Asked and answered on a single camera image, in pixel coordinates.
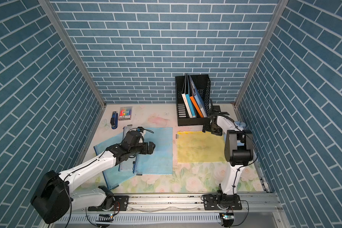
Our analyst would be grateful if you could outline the yellow mesh document bag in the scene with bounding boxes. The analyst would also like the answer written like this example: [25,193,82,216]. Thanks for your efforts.
[176,131,226,163]

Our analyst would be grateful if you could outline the blue microfiber cloth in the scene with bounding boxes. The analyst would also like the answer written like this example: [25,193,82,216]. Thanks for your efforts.
[234,121,246,130]

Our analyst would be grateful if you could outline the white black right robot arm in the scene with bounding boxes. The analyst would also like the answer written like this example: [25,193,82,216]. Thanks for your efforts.
[203,113,257,201]

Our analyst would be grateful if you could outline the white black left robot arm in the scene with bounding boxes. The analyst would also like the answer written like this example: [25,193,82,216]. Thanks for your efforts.
[30,127,155,224]

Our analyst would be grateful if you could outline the light blue mesh document bag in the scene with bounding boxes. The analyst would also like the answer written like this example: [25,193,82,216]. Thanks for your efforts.
[134,127,173,175]

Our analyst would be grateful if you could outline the clear mesh document bag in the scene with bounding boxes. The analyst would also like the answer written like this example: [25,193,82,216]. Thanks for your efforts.
[119,124,137,173]

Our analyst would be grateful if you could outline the blue document bag far left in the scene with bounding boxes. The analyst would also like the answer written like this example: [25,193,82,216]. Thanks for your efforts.
[94,133,135,190]

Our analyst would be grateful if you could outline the blue stapler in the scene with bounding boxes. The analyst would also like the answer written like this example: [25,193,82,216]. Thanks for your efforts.
[110,111,118,129]

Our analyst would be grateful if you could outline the colourful marker pack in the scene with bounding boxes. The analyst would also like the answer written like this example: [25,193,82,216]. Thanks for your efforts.
[118,106,132,121]

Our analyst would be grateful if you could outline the orange book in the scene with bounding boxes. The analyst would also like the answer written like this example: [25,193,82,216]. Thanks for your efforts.
[190,96,204,118]

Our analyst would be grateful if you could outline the teal book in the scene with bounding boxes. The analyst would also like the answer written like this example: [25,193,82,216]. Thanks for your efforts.
[185,94,197,118]

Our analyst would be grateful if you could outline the blue folder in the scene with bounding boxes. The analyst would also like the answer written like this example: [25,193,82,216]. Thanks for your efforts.
[189,76,207,118]

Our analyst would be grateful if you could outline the black mesh file holder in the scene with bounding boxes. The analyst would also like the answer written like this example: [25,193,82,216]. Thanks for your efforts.
[175,75,211,126]

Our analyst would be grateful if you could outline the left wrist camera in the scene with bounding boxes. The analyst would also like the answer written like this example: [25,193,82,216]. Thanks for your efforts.
[129,126,154,136]

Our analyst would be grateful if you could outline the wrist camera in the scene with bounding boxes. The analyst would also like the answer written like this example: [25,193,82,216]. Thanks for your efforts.
[208,98,221,117]
[129,126,154,136]

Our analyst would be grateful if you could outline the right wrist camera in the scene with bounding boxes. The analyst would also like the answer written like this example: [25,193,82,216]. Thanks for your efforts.
[208,98,221,117]

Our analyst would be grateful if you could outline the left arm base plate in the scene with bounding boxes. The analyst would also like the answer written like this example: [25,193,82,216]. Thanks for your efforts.
[87,195,129,212]

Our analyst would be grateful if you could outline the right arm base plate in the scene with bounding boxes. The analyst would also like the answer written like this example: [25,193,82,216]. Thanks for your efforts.
[201,194,242,211]

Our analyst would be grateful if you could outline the aluminium front rail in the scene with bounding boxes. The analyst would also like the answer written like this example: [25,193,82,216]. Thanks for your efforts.
[54,192,287,226]

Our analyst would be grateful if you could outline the aluminium corner post left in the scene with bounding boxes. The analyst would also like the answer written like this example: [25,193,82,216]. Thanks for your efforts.
[38,0,106,108]

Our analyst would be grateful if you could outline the aluminium corner post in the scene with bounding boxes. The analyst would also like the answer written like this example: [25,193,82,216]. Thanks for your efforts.
[234,0,289,108]
[38,0,106,108]

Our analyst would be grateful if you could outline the aluminium corner post right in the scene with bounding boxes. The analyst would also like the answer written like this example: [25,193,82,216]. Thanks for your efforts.
[234,0,289,108]

